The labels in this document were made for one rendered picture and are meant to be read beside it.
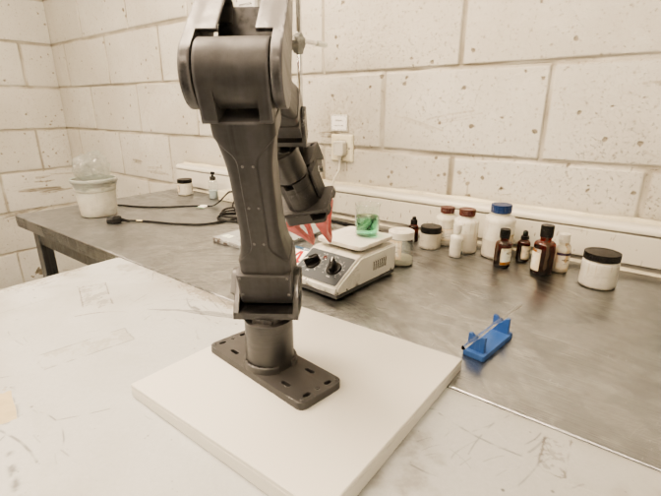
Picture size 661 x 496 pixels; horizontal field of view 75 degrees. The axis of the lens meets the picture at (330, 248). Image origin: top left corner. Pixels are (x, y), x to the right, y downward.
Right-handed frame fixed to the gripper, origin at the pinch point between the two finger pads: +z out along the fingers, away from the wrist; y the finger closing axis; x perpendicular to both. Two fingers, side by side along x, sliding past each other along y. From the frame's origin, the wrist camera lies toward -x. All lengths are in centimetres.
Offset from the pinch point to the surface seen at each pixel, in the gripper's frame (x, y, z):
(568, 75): -48, -50, 2
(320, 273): 2.1, 2.4, 7.3
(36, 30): -161, 191, -34
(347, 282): 3.9, -3.3, 8.7
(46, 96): -143, 198, -5
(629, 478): 38, -40, 3
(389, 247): -8.8, -9.3, 12.7
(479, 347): 19.8, -26.6, 7.3
